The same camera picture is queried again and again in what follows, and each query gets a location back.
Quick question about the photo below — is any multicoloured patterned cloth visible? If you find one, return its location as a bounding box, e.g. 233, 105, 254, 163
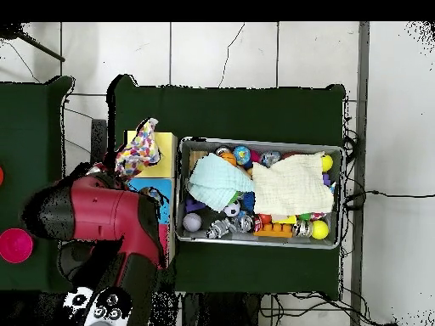
114, 117, 163, 179

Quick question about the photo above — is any wooden box with three holes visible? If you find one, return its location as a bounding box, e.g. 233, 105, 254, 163
121, 130, 179, 269

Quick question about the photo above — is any shallow clear mesh bin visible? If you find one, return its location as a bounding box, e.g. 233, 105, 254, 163
175, 138, 344, 250

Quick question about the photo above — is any mint waffle cloth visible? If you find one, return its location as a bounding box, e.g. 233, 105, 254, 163
187, 153, 255, 211

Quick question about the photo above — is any orange toy basketball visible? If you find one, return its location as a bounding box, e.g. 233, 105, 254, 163
218, 150, 239, 167

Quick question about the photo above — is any small soccer ball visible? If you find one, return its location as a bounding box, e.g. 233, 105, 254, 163
223, 201, 242, 218

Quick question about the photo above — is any blue globe ball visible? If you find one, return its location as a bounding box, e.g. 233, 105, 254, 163
234, 145, 252, 166

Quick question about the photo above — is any grey toy robot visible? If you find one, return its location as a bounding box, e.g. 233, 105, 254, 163
206, 216, 235, 240

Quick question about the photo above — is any white baseball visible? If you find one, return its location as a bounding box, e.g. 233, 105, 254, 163
182, 212, 203, 233

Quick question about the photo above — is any cream waffle cloth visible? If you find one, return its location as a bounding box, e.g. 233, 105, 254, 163
251, 152, 336, 217

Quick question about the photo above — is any orange toy brick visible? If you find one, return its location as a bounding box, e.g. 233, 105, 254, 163
254, 221, 295, 238

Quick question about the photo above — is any crushed silver drink can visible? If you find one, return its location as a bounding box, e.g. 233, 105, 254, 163
291, 218, 314, 239

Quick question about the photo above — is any yellow ball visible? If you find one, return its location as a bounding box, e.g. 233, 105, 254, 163
310, 220, 330, 240

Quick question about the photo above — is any green cloth side table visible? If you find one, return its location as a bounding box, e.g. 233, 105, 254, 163
0, 76, 76, 295

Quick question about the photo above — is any pink round disc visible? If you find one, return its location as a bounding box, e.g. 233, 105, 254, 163
0, 228, 34, 265

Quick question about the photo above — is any black stand pole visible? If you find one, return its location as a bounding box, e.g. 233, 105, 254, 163
0, 23, 67, 64

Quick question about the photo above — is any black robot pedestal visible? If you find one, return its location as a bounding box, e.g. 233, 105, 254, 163
179, 293, 263, 326

